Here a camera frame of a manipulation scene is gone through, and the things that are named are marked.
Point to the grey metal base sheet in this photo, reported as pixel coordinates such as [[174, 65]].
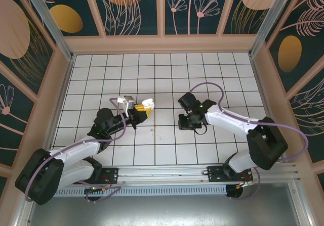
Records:
[[162, 210]]

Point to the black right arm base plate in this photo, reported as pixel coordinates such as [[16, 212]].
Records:
[[215, 174]]

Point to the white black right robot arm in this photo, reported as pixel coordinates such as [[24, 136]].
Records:
[[227, 119]]

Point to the yellow power connector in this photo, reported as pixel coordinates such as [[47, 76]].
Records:
[[244, 184]]

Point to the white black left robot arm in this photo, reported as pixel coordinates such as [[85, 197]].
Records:
[[76, 148]]

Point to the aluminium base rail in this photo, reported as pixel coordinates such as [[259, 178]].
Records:
[[162, 173]]

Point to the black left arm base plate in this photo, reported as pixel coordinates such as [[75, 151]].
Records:
[[111, 174]]

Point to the small circuit board with LED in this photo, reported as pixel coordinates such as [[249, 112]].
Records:
[[95, 189]]

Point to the yellow toy figure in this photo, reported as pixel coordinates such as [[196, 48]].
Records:
[[148, 102]]

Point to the aluminium frame post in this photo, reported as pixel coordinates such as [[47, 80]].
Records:
[[49, 21], [269, 21]]

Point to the aluminium side rail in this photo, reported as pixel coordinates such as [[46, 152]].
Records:
[[269, 109], [61, 99]]

